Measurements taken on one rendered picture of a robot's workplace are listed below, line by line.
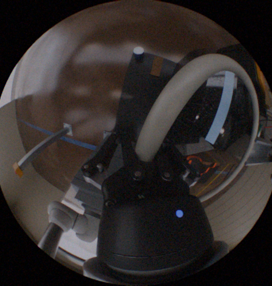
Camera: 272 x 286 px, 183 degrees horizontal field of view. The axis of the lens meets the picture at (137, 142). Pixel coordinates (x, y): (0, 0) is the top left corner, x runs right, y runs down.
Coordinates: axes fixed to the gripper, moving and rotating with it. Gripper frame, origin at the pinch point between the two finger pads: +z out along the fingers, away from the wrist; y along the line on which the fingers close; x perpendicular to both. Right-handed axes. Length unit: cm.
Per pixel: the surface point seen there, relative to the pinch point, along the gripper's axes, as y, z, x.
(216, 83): 24.3, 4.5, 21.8
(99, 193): -18.1, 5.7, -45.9
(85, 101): -67, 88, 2
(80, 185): -32, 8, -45
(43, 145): -109, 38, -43
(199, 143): 25.4, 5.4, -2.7
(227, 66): 9.5, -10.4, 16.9
